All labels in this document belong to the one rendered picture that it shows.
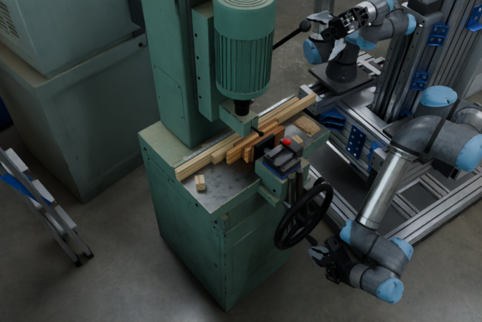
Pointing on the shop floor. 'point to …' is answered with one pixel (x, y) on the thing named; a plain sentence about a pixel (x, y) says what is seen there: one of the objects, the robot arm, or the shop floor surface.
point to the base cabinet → (216, 241)
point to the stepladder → (36, 201)
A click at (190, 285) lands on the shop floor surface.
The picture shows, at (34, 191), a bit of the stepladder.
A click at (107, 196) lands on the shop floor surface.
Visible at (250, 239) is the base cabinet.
